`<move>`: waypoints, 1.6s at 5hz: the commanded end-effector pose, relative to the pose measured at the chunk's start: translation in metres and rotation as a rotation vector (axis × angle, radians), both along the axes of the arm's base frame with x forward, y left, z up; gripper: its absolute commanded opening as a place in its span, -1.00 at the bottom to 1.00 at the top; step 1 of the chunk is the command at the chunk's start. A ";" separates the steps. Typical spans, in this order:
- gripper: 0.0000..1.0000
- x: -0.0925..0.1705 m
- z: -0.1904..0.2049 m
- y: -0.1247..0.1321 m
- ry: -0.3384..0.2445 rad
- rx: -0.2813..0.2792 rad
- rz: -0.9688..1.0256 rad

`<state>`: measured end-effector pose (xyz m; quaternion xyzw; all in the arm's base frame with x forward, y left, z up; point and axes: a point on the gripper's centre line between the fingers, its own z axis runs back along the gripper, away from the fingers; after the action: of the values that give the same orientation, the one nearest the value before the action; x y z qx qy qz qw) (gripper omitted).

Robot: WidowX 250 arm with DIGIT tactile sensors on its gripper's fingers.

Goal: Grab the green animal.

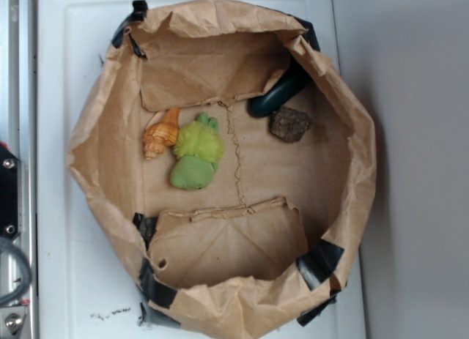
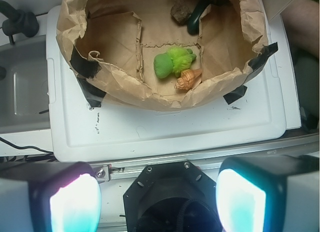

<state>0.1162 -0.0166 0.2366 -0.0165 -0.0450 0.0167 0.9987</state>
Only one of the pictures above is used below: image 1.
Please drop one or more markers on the orange conch seashell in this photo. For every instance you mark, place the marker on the orange conch seashell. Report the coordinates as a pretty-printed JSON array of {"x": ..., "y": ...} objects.
[{"x": 161, "y": 135}]

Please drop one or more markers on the dark green curved handle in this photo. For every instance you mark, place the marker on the dark green curved handle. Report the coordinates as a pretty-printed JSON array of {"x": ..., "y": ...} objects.
[{"x": 291, "y": 83}]

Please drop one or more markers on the white plastic tray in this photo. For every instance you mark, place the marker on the white plastic tray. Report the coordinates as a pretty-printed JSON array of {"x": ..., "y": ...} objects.
[{"x": 84, "y": 291}]

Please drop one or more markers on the brown paper bag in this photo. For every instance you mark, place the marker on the brown paper bag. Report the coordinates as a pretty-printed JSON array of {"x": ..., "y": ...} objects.
[{"x": 275, "y": 233}]

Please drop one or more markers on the brown rough rock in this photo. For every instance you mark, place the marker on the brown rough rock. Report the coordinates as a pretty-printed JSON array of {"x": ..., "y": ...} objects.
[{"x": 289, "y": 124}]

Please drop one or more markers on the black metal bracket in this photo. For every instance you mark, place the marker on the black metal bracket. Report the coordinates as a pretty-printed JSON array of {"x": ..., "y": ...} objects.
[{"x": 10, "y": 194}]

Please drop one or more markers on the green plush animal toy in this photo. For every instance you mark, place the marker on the green plush animal toy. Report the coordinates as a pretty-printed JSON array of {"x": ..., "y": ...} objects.
[{"x": 199, "y": 149}]

